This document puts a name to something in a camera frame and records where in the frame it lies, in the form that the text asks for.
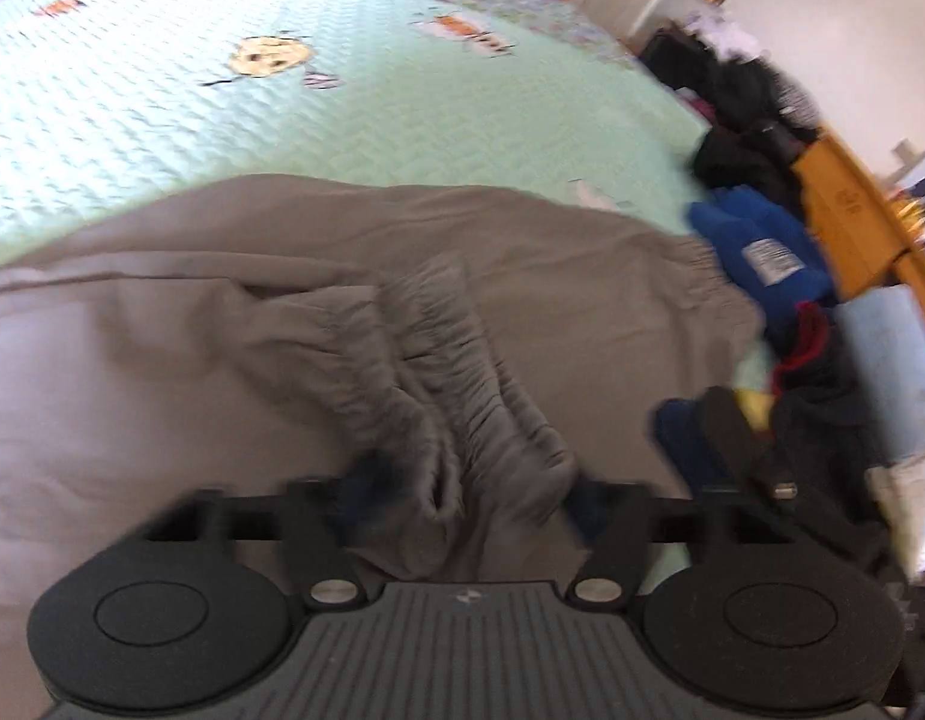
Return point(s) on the white cloth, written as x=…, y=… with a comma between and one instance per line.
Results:
x=725, y=34

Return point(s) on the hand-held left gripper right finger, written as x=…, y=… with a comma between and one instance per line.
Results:
x=612, y=532

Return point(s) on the wooden dresser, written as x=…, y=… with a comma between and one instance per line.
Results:
x=845, y=210

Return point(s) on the bee print quilted bedspread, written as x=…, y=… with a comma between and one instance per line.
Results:
x=357, y=90

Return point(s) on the pile of dark clothes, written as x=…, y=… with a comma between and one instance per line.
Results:
x=740, y=127

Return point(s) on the grey pants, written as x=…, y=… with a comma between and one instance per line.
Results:
x=282, y=360

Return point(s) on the light blue folded cloth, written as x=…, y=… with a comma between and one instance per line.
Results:
x=897, y=367

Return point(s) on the yellow cloth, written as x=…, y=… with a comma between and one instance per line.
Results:
x=755, y=405

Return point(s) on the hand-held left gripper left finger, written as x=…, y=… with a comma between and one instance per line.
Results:
x=316, y=532

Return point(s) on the blue garment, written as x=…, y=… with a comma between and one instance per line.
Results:
x=762, y=255

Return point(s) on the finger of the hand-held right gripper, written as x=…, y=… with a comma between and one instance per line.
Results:
x=732, y=435
x=683, y=442

